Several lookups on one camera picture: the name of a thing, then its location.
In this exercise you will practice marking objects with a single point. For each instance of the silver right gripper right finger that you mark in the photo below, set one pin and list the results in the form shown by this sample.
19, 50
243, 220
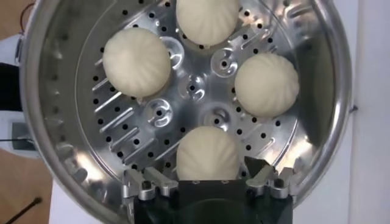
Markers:
262, 179

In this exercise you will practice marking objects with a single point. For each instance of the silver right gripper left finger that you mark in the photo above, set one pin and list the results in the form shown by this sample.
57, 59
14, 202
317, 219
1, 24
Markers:
161, 182

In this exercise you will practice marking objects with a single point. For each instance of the white steamed baozi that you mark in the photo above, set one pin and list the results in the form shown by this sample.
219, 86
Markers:
207, 152
266, 85
207, 21
137, 62

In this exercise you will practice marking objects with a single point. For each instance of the white black robot base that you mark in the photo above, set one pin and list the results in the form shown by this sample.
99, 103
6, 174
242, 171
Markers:
9, 88

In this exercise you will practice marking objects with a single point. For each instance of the perforated steel steamer basket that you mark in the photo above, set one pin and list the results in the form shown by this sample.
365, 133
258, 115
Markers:
195, 88

